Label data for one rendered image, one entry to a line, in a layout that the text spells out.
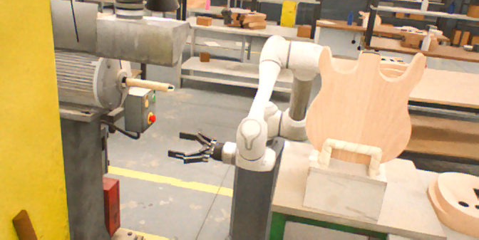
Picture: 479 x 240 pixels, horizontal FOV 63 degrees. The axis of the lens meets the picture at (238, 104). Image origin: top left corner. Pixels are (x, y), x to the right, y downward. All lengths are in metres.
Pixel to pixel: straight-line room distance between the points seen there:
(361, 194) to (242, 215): 1.27
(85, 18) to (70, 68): 0.21
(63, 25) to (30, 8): 1.03
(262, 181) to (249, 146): 1.04
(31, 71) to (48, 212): 0.27
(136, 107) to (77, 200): 0.50
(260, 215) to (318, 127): 1.25
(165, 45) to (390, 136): 0.84
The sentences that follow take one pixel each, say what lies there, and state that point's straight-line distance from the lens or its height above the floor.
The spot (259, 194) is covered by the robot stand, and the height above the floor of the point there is 0.42.
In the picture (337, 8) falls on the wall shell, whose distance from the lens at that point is 12.51.
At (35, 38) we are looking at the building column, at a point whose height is 1.63.
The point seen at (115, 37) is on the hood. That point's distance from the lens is 1.50.
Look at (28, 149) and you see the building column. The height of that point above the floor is 1.46.
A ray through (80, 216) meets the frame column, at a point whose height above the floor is 0.60.
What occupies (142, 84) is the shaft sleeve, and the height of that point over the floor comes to 1.25.
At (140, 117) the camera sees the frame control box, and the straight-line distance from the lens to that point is 1.96.
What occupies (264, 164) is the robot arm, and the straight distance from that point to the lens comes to 1.55.
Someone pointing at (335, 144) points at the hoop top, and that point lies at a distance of 1.40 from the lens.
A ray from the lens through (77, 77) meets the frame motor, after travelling 1.69.
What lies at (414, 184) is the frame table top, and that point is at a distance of 1.88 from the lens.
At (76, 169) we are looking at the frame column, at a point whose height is 0.84.
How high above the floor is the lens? 1.78
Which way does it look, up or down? 21 degrees down
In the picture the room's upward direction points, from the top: 5 degrees clockwise
